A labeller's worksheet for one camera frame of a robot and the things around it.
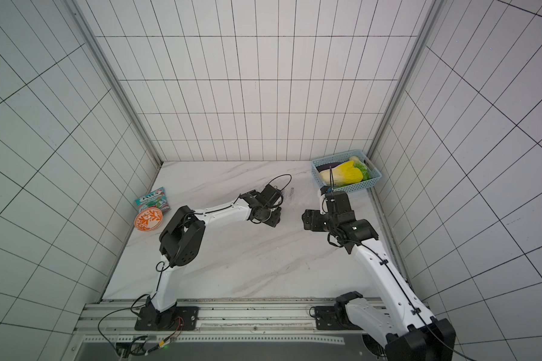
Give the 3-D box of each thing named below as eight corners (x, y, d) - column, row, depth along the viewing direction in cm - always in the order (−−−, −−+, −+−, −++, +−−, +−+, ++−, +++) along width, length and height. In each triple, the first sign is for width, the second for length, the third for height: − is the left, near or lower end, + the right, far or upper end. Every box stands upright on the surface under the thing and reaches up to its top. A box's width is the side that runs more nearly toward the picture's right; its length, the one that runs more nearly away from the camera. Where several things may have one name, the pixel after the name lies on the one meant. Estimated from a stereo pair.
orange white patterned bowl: (134, 231, 95) (130, 227, 92) (143, 212, 101) (139, 207, 98) (158, 231, 95) (154, 227, 92) (165, 212, 101) (162, 207, 98)
